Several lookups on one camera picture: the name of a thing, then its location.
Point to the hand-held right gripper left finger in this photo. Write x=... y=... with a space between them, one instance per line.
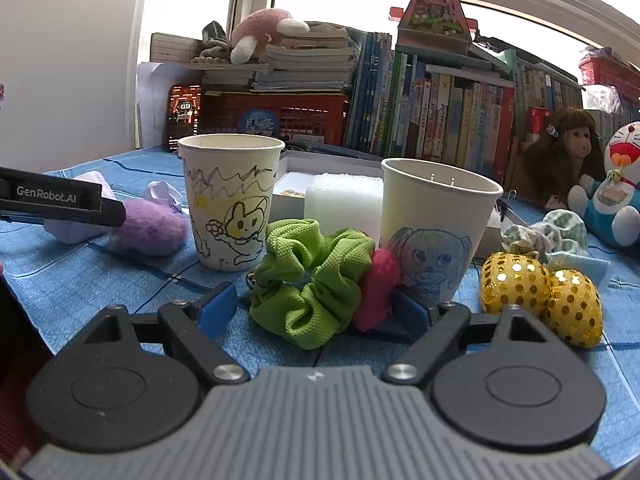
x=216 y=310

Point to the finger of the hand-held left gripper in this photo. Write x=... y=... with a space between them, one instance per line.
x=112 y=212

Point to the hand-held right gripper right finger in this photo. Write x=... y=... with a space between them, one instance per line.
x=414 y=312

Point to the purple fuzzy pompom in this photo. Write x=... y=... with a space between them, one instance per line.
x=150 y=230

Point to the pink scrunchie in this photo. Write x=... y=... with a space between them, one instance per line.
x=377 y=285

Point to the gold sequin pouch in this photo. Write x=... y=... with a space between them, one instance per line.
x=515 y=282

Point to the white foam block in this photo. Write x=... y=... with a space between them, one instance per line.
x=342 y=202

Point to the green checked scrunchie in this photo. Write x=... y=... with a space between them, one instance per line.
x=550 y=232

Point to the yellow sequin scrunchie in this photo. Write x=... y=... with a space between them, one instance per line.
x=575 y=310

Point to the white shallow box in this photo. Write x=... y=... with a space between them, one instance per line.
x=330 y=162

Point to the pale lavender bow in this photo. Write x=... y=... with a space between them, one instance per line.
x=165 y=197

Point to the blue tablecloth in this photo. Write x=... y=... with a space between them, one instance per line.
x=100 y=280

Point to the paper cup with blue drawing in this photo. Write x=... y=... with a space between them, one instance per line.
x=435 y=230

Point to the paper cup with yellow drawing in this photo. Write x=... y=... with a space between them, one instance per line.
x=230 y=200

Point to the phone with lit screen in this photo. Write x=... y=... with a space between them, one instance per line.
x=184 y=115

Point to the black binder clip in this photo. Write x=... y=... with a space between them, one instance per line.
x=506 y=205

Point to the light blue face mask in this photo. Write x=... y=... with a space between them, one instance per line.
x=580 y=267

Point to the white grid board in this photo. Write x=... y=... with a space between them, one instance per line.
x=175 y=47

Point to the red plastic crate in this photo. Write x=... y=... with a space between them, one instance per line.
x=280 y=117

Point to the grey plush toy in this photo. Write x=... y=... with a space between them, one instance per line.
x=212 y=42

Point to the row of upright books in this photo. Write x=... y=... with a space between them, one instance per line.
x=440 y=105

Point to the brown-haired doll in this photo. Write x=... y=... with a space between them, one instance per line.
x=565 y=155

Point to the red can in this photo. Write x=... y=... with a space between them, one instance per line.
x=537 y=122

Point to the pink and white plush toy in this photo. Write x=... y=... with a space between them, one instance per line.
x=260 y=30

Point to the blue cat plush toy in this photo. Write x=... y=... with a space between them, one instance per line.
x=615 y=190

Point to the stack of flat books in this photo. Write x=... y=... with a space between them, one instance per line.
x=305 y=62

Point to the clear plastic bag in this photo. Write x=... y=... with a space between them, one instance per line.
x=602 y=97

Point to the pink triangular box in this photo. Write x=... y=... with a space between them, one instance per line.
x=432 y=15

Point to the small red plastic basket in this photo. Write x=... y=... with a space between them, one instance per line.
x=607 y=67

